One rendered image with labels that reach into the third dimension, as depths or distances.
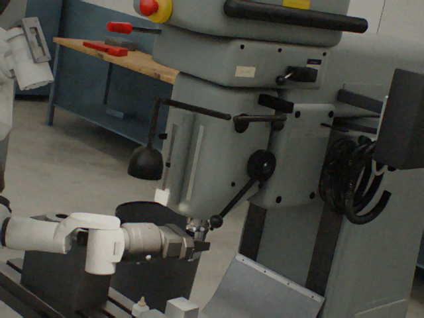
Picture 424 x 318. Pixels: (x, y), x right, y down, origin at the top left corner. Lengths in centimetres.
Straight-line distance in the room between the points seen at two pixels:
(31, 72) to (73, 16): 770
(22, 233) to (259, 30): 67
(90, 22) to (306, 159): 724
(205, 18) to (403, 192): 87
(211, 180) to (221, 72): 25
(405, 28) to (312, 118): 457
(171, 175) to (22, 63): 40
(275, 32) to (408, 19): 475
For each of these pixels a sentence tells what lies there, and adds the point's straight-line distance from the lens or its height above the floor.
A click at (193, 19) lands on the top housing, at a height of 175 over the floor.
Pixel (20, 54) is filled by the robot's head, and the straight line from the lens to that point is 159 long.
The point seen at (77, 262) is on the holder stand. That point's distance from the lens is 210.
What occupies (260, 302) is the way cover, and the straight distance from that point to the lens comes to 220.
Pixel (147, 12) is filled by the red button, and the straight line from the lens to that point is 158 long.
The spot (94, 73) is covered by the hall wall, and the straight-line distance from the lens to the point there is 893.
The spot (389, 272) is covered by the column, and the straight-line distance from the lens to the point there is 227.
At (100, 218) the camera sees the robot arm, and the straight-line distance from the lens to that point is 173.
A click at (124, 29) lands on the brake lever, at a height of 170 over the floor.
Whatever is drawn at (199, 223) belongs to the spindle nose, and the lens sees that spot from 184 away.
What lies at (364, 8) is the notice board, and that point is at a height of 175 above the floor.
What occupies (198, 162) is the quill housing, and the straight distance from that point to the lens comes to 172.
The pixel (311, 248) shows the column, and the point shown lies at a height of 120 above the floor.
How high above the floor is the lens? 186
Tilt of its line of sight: 14 degrees down
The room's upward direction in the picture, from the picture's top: 11 degrees clockwise
